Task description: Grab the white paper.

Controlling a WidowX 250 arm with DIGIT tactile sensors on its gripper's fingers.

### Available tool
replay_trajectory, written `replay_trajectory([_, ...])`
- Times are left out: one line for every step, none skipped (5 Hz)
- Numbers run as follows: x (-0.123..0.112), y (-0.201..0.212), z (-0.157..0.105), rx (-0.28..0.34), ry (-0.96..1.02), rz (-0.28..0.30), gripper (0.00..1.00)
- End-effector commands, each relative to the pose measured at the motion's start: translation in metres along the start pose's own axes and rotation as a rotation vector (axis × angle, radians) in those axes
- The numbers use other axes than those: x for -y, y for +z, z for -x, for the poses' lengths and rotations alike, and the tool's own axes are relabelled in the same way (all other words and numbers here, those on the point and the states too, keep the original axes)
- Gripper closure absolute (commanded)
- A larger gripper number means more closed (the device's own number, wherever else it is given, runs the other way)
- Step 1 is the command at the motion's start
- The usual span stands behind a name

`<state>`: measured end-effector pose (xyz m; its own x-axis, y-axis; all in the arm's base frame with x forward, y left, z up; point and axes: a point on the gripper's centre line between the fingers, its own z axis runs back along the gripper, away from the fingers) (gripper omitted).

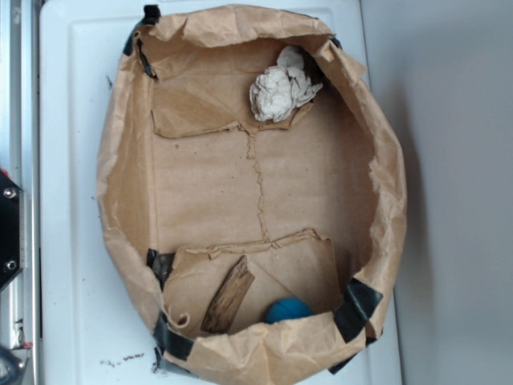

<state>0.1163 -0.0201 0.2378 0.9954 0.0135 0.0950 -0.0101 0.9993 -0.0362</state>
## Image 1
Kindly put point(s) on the brown paper bag tray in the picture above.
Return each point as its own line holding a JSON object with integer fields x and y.
{"x": 180, "y": 186}

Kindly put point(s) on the blue ball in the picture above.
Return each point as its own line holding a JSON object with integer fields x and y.
{"x": 287, "y": 309}

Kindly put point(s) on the aluminium frame rail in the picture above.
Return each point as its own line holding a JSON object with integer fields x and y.
{"x": 21, "y": 357}

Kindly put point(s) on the white plastic lid surface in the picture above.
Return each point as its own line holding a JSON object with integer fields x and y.
{"x": 91, "y": 333}

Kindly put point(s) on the brown wood bark piece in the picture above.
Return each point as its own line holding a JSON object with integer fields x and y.
{"x": 226, "y": 303}

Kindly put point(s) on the crumpled white paper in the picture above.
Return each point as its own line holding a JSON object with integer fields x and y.
{"x": 282, "y": 88}

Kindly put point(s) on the black metal bracket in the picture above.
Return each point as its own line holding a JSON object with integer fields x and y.
{"x": 11, "y": 231}

